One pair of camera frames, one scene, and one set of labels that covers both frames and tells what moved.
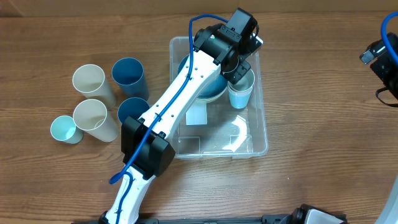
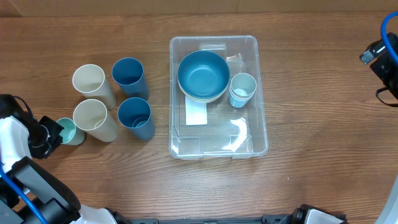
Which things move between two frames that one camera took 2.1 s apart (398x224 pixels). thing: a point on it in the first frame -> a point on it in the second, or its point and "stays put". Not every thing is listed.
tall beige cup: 89,79 stays put
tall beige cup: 91,116 stays put
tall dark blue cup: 129,73 stays put
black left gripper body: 237,63 -> 44,139
